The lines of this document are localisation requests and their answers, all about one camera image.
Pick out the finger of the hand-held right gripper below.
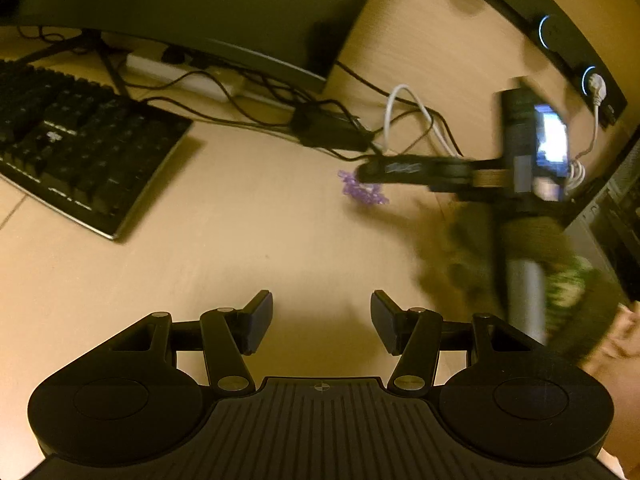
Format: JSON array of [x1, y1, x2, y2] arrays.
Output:
[[356, 154, 477, 195]]

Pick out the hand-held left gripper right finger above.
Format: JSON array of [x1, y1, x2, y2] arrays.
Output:
[[370, 290, 544, 394]]

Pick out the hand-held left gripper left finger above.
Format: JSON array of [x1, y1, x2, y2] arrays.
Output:
[[106, 289, 275, 394]]

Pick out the purple beaded hair tie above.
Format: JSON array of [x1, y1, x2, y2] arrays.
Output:
[[338, 169, 392, 207]]

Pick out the person's right forearm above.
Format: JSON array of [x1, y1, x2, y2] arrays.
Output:
[[414, 199, 623, 363]]

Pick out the black power adapter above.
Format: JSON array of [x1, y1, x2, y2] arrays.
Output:
[[291, 109, 375, 152]]

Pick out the white power strip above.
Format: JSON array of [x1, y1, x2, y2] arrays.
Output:
[[125, 51, 247, 102]]

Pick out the black keyboard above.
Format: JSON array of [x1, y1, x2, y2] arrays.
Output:
[[0, 57, 195, 242]]

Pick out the black computer monitor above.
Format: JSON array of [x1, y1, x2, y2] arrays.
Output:
[[0, 0, 392, 97]]

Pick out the white plug cable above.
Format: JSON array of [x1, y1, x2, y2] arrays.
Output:
[[567, 72, 610, 192]]

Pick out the black cable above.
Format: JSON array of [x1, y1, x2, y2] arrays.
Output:
[[170, 67, 313, 128], [334, 59, 468, 157]]

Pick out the black desk rail blue lights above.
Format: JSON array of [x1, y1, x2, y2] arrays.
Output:
[[425, 0, 629, 122]]

